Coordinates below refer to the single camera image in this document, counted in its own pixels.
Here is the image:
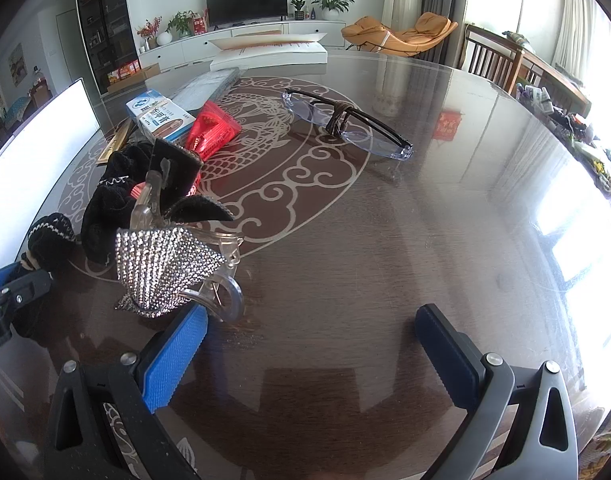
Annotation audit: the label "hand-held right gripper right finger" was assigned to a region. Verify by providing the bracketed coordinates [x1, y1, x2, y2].
[415, 303, 582, 480]

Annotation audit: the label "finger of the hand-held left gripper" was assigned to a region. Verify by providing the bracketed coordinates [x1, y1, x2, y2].
[0, 266, 54, 314]

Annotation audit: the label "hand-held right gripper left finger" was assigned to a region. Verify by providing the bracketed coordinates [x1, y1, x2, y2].
[43, 304, 209, 480]

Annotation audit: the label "black scrunchie white stitching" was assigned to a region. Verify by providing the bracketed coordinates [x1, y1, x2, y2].
[82, 178, 140, 267]
[8, 213, 77, 339]

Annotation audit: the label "black rhinestone bow hair clip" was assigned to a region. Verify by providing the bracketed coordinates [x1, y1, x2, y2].
[114, 137, 237, 319]

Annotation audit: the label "white board panel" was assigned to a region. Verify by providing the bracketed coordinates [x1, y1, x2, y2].
[0, 77, 102, 274]

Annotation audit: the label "plain black scrunchie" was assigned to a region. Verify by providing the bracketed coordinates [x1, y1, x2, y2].
[103, 141, 157, 182]

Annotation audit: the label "brown hair tie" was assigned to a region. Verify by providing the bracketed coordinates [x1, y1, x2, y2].
[324, 101, 357, 135]

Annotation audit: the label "rimless glasses dark temples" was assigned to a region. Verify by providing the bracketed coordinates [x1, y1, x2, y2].
[284, 87, 415, 163]

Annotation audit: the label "gold tube dark cap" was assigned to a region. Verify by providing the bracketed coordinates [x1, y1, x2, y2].
[96, 119, 134, 165]

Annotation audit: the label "short red snack packet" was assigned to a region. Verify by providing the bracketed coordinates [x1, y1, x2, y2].
[186, 119, 236, 161]

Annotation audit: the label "blue white toothpaste box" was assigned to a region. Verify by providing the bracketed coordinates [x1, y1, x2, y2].
[126, 89, 197, 144]

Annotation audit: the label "long red snack packet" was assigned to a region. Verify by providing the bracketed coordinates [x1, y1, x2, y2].
[200, 101, 242, 137]

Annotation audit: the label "white door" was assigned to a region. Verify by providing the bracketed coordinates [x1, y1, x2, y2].
[56, 10, 82, 87]

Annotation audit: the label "pile of small clutter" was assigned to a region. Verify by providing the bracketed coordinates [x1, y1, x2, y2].
[515, 80, 611, 202]

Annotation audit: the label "dark glass display cabinet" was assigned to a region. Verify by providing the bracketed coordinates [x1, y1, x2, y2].
[76, 0, 139, 97]

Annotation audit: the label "red flowers in vase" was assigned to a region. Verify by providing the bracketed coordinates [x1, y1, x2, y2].
[137, 16, 174, 51]

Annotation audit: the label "white television cabinet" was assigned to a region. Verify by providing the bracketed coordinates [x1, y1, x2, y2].
[138, 19, 347, 72]

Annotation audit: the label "wooden chair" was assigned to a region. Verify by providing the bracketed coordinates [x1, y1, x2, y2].
[463, 23, 524, 94]

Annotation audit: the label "bushy green potted plant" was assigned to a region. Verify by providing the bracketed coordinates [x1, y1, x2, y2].
[166, 10, 196, 39]

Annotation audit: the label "large flat white box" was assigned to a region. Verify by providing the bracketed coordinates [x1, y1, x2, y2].
[208, 31, 329, 72]

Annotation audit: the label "orange lounge chair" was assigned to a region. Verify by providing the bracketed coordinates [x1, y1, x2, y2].
[341, 12, 459, 56]

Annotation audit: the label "bright window curtain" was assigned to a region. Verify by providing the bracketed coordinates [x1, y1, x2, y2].
[553, 0, 611, 87]

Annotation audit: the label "black television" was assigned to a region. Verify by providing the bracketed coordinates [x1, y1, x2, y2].
[206, 0, 289, 26]

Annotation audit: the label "large leafy plant white pot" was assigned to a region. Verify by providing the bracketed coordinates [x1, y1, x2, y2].
[310, 0, 355, 21]

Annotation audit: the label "wall picture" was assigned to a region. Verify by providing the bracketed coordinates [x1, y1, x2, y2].
[8, 42, 27, 84]

